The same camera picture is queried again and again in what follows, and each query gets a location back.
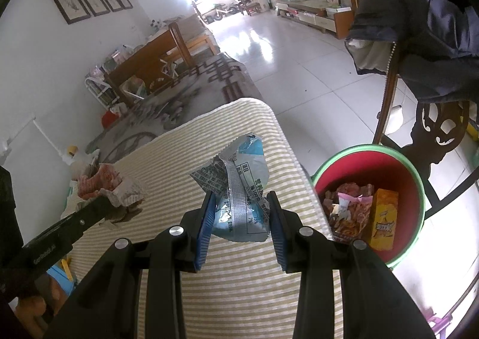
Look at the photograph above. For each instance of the beige striped mat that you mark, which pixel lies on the beige striped mat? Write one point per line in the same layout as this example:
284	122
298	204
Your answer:
168	144

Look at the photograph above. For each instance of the grey patterned tablecloth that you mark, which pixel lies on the grey patterned tablecloth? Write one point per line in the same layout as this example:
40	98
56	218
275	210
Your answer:
202	77

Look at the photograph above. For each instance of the wooden television cabinet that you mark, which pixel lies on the wooden television cabinet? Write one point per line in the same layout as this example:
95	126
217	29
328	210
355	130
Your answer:
318	17

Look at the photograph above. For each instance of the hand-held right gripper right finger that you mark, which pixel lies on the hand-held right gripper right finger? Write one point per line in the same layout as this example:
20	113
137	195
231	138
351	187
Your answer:
278	238

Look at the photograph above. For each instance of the red bin green rim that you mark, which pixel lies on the red bin green rim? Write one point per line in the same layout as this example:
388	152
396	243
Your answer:
408	182

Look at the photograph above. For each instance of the person's left hand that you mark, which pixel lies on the person's left hand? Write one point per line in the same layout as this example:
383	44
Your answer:
33	305

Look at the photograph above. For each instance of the red container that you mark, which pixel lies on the red container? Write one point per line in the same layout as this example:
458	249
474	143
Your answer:
109	118

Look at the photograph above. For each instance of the white metal rack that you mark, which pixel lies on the white metal rack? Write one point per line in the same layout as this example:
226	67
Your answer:
99	94

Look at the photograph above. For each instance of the blue grey jacket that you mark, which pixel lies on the blue grey jacket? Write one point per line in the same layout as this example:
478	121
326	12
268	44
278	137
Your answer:
430	25

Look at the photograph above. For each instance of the white pink snack packet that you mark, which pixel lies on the white pink snack packet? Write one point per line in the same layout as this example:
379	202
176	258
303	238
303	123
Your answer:
351	204

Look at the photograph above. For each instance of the plain wooden chair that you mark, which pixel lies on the plain wooden chair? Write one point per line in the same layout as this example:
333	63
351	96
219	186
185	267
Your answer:
149	54

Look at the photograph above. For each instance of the carved wooden chair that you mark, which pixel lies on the carved wooden chair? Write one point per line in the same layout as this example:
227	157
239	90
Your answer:
438	129

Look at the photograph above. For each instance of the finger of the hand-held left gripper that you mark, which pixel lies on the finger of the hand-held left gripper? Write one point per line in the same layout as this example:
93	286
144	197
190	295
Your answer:
89	213

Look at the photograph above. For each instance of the yellow box black print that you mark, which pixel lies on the yellow box black print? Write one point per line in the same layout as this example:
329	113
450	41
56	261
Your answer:
383	219

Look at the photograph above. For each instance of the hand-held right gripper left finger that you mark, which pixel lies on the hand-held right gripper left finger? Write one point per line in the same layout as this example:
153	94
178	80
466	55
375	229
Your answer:
205	234

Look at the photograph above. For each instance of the blue silver wrapper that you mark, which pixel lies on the blue silver wrapper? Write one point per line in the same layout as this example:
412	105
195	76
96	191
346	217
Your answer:
243	174

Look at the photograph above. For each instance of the pink plastic stool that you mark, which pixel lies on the pink plastic stool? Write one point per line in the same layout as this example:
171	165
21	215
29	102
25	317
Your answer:
441	324

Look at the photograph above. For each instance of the pink white carton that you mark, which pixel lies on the pink white carton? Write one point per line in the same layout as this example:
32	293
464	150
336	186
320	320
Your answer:
104	180

